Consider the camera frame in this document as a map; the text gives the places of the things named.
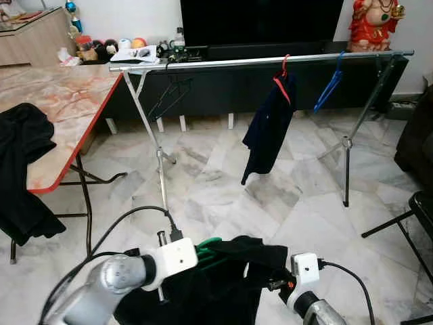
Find red laughing Buddha statue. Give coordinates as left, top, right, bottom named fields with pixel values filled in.
left=348, top=0, right=407, bottom=52

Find light wooden sideboard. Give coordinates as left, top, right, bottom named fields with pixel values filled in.
left=0, top=7, right=75, bottom=67

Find red plastic hanger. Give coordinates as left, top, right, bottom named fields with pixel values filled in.
left=273, top=54, right=293, bottom=106

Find green plastic hanger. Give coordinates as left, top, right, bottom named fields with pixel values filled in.
left=195, top=237, right=227, bottom=266

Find silver metal clothes rack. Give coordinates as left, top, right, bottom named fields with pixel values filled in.
left=108, top=49, right=415, bottom=211

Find marble table with red edge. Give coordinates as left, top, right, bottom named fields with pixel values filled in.
left=0, top=64, right=128, bottom=265

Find black television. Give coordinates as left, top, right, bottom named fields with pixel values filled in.
left=179, top=0, right=346, bottom=48

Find black folding chair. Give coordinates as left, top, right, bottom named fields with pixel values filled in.
left=361, top=191, right=433, bottom=285

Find black shirt with green print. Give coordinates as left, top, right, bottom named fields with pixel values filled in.
left=114, top=236, right=296, bottom=325

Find blue plastic hanger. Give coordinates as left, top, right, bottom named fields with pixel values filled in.
left=313, top=51, right=347, bottom=114

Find black soundbar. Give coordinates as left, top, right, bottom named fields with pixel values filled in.
left=206, top=42, right=325, bottom=60

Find black jacket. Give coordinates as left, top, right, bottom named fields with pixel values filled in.
left=0, top=103, right=66, bottom=246

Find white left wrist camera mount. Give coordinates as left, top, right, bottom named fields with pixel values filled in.
left=141, top=237, right=199, bottom=292

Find red-lidded jar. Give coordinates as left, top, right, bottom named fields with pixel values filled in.
left=76, top=35, right=94, bottom=62

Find gold and blue trophy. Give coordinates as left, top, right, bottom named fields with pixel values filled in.
left=64, top=0, right=83, bottom=35

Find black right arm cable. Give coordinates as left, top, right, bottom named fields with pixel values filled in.
left=318, top=259, right=376, bottom=325

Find black TV console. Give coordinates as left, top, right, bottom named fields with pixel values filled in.
left=101, top=54, right=410, bottom=126

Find navy shirt with red collar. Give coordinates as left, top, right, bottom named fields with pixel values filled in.
left=242, top=71, right=298, bottom=186

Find pink white tissue pack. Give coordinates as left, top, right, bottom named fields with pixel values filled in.
left=58, top=47, right=82, bottom=66

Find black wire hangers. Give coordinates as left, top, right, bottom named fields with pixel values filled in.
left=147, top=71, right=195, bottom=124

